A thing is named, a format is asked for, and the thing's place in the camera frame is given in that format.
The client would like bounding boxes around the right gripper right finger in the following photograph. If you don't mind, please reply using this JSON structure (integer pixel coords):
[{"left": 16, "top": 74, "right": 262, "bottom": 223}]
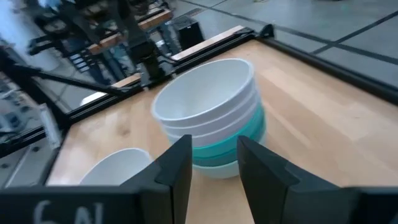
[{"left": 236, "top": 135, "right": 359, "bottom": 224}]

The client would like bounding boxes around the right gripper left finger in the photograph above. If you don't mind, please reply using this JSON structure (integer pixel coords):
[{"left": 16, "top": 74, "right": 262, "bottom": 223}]
[{"left": 119, "top": 134, "right": 193, "bottom": 224}]

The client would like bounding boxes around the dark green bowl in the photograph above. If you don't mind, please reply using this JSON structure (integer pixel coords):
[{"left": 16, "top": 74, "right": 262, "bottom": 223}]
[{"left": 192, "top": 124, "right": 267, "bottom": 167}]

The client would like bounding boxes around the pale green bowl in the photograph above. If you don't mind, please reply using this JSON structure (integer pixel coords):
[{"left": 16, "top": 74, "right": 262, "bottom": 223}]
[{"left": 192, "top": 130, "right": 268, "bottom": 180}]

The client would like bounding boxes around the white bowl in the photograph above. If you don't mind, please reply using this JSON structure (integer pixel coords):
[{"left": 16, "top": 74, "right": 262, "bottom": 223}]
[
  {"left": 160, "top": 88, "right": 261, "bottom": 138},
  {"left": 150, "top": 58, "right": 257, "bottom": 128},
  {"left": 79, "top": 147, "right": 154, "bottom": 187},
  {"left": 166, "top": 102, "right": 265, "bottom": 149}
]

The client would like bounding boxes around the turquoise bowl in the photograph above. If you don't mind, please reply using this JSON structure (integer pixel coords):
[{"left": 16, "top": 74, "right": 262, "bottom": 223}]
[{"left": 192, "top": 105, "right": 267, "bottom": 158}]

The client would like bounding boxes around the black floor box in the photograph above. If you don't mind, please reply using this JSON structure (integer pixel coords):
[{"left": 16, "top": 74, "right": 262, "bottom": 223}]
[{"left": 173, "top": 17, "right": 206, "bottom": 51}]

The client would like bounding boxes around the background wooden table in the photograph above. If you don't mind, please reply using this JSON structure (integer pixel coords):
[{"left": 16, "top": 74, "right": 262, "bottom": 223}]
[{"left": 86, "top": 7, "right": 174, "bottom": 55}]

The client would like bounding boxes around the black aluminium table frame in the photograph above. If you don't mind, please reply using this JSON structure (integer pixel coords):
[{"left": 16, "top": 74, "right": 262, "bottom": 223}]
[{"left": 0, "top": 23, "right": 398, "bottom": 158}]

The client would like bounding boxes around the silver metal bracket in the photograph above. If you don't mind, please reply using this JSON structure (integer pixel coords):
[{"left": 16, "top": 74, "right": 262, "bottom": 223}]
[{"left": 38, "top": 103, "right": 63, "bottom": 151}]

